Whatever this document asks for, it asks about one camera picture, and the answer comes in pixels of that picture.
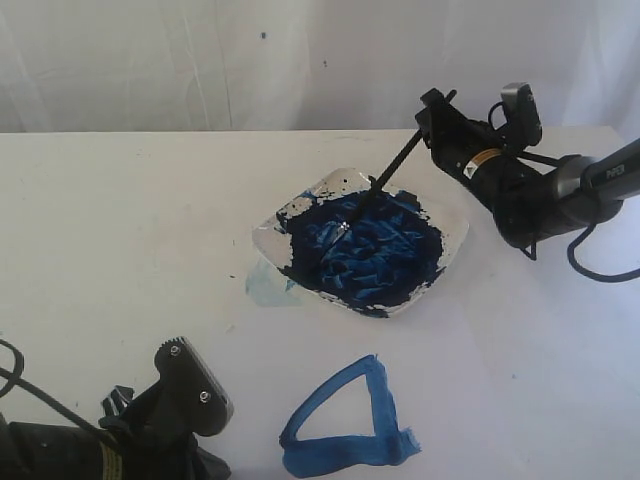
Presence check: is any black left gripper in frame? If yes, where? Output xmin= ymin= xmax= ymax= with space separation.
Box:
xmin=99 ymin=382 xmax=231 ymax=479

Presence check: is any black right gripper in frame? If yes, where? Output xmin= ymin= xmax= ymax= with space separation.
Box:
xmin=415 ymin=88 xmax=555 ymax=240

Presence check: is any black paintbrush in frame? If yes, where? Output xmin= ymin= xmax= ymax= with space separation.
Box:
xmin=312 ymin=88 xmax=459 ymax=269

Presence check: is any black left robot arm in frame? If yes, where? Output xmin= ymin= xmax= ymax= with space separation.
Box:
xmin=1 ymin=383 xmax=232 ymax=479

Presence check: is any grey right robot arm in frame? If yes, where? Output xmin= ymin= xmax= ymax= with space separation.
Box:
xmin=415 ymin=83 xmax=639 ymax=250

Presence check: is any white plate with blue paint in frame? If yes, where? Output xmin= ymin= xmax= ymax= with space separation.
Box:
xmin=252 ymin=168 xmax=469 ymax=318

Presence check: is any white paper sheet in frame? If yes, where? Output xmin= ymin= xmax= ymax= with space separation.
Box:
xmin=196 ymin=286 xmax=639 ymax=479

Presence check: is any white backdrop cloth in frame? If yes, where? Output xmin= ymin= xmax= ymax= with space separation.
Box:
xmin=1 ymin=1 xmax=639 ymax=139

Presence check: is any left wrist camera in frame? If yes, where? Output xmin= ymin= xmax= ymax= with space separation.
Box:
xmin=154 ymin=337 xmax=234 ymax=437

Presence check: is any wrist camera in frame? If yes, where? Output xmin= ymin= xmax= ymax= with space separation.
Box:
xmin=500 ymin=82 xmax=542 ymax=150
xmin=154 ymin=337 xmax=234 ymax=437

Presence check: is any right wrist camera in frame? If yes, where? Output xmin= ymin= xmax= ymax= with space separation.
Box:
xmin=500 ymin=82 xmax=542 ymax=150

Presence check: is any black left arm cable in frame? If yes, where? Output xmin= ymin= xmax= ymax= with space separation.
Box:
xmin=0 ymin=339 xmax=101 ymax=434

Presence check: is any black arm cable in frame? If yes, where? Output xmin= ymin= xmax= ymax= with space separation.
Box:
xmin=0 ymin=339 xmax=101 ymax=434
xmin=487 ymin=99 xmax=640 ymax=284

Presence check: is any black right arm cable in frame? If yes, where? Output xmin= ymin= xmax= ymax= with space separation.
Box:
xmin=487 ymin=99 xmax=640 ymax=284

